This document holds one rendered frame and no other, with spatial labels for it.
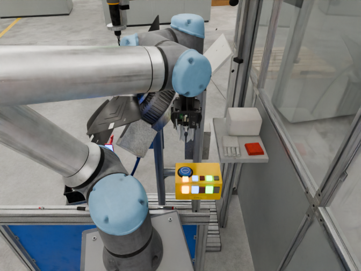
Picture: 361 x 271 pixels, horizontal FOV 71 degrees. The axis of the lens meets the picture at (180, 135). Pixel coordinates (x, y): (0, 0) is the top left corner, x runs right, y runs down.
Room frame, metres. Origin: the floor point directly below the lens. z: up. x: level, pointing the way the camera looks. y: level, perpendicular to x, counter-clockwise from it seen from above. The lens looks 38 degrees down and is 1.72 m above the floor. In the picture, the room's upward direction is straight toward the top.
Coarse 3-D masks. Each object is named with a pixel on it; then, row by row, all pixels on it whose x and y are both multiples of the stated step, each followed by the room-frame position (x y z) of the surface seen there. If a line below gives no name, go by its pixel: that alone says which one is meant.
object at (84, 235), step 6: (150, 216) 0.49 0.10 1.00; (156, 216) 0.49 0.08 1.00; (180, 222) 0.47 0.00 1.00; (96, 228) 0.45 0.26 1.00; (84, 234) 0.42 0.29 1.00; (84, 240) 0.41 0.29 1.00; (84, 246) 0.39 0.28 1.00; (186, 246) 0.39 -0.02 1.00; (84, 252) 0.37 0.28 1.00; (84, 258) 0.35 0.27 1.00; (84, 264) 0.34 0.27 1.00; (192, 264) 0.34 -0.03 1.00
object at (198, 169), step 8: (176, 168) 0.64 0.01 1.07; (192, 168) 0.64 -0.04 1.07; (200, 168) 0.64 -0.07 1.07; (208, 168) 0.64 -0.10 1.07; (216, 168) 0.64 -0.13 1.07; (176, 176) 0.60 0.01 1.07; (184, 176) 0.60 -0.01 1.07; (176, 184) 0.57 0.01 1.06; (184, 184) 0.57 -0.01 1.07; (192, 184) 0.57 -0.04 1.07; (200, 184) 0.57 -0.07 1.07; (208, 184) 0.57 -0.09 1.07; (216, 184) 0.57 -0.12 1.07; (176, 192) 0.57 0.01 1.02
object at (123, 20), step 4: (124, 0) 0.99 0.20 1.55; (128, 0) 0.99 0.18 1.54; (120, 4) 0.99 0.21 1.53; (124, 4) 0.98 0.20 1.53; (120, 8) 0.98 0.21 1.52; (124, 8) 0.98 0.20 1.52; (128, 8) 0.99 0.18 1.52; (120, 12) 0.98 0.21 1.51; (124, 12) 0.98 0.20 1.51; (120, 16) 0.99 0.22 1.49; (124, 16) 0.98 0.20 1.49; (120, 20) 0.99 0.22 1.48; (124, 20) 0.98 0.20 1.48; (108, 24) 0.98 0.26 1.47; (124, 24) 0.98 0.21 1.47; (108, 28) 0.95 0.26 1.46; (112, 28) 0.94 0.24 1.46; (116, 28) 0.94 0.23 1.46; (120, 28) 0.95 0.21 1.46; (124, 28) 0.96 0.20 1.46
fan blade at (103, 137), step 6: (108, 102) 1.04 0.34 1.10; (102, 108) 1.05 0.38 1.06; (96, 114) 1.06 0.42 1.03; (90, 120) 1.07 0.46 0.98; (102, 132) 0.97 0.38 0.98; (108, 132) 0.96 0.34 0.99; (96, 138) 0.97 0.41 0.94; (102, 138) 0.95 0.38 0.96; (108, 138) 0.94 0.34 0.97; (102, 144) 0.93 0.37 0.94
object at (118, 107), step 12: (120, 96) 0.94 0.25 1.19; (132, 96) 0.94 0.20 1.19; (108, 108) 0.86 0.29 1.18; (120, 108) 0.84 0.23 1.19; (132, 108) 0.84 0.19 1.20; (96, 120) 0.80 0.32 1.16; (108, 120) 0.77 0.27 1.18; (120, 120) 0.75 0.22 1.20; (132, 120) 0.73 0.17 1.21; (96, 132) 0.73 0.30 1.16
